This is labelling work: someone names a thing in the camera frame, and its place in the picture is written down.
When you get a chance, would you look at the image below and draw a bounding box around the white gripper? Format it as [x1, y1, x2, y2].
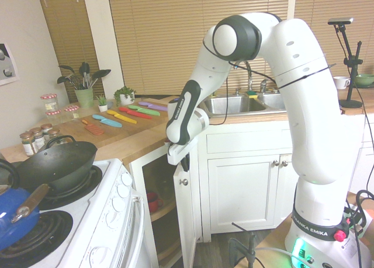
[167, 134, 200, 173]

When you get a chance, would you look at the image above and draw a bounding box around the white cabinet door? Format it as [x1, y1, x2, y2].
[172, 162, 197, 268]

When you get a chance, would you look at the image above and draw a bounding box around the wooden cabinet shelf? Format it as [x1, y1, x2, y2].
[150, 197, 178, 222]

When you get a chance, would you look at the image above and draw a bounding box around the white sink cabinet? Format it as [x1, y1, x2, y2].
[204, 120, 296, 243]

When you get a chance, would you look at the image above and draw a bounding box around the red mug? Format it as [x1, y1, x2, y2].
[146, 192, 165, 213]

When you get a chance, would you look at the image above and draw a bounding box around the purple knife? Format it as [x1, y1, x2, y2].
[137, 101, 168, 112]

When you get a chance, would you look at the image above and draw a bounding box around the green knife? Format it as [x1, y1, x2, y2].
[127, 104, 161, 117]

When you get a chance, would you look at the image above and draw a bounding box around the red knife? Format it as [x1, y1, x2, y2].
[117, 106, 153, 120]

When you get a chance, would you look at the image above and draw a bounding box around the stainless steel sink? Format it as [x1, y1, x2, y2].
[202, 92, 289, 117]

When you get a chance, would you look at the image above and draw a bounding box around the yellow knife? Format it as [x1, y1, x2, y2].
[106, 109, 138, 125]

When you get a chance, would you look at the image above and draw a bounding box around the blue knife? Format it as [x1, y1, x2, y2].
[92, 113, 123, 128]

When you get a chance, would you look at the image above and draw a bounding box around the leafy plant white pot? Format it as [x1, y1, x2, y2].
[113, 86, 137, 107]

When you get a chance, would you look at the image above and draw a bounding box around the orange knife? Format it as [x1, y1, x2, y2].
[82, 119, 105, 135]

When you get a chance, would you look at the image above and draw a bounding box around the white electric stove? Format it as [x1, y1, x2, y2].
[0, 158, 146, 268]

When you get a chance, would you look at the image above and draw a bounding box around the small plant white pot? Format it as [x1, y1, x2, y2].
[96, 95, 109, 113]

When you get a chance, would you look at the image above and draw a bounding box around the black C-clamp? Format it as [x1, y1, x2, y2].
[227, 220, 265, 268]

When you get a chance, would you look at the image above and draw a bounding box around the chrome faucet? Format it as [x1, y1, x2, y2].
[243, 60, 255, 94]

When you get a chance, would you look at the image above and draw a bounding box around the large wooden cutting board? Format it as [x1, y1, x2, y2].
[57, 98, 176, 144]

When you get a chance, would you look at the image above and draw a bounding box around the green utensil holder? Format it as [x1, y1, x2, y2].
[74, 87, 95, 109]

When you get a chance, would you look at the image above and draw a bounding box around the black kitchen utensil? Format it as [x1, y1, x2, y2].
[79, 62, 91, 89]
[58, 64, 81, 89]
[56, 76, 78, 89]
[89, 69, 112, 89]

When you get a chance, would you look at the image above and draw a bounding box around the white tube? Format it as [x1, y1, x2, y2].
[254, 246, 296, 259]

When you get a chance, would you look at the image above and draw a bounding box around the short jar checkered lid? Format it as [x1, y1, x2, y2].
[64, 105, 81, 121]
[44, 109, 63, 126]

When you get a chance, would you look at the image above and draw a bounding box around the black wok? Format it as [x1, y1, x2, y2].
[8, 135, 99, 190]

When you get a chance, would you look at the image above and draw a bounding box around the wide wooden window blind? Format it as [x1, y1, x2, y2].
[107, 0, 290, 97]

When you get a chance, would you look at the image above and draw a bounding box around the tall jar checkered lid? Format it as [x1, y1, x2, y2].
[40, 93, 58, 112]

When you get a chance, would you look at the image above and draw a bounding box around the white mug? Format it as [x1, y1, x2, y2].
[333, 76, 351, 91]

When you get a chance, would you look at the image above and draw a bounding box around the blue kettle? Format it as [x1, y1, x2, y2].
[0, 159, 51, 245]

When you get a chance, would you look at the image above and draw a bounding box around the green bowl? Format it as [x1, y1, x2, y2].
[354, 73, 374, 88]

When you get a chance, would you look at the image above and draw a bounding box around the white corner cabinet frame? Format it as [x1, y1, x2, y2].
[128, 145, 205, 268]

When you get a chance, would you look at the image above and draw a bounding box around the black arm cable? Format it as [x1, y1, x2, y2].
[202, 37, 337, 126]

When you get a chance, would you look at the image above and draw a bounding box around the black camera stand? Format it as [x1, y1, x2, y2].
[334, 24, 364, 109]

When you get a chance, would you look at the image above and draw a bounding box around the grey wall poster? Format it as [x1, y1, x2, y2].
[0, 42, 20, 86]

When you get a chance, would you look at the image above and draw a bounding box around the grey stereo camera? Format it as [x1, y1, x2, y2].
[327, 17, 354, 26]

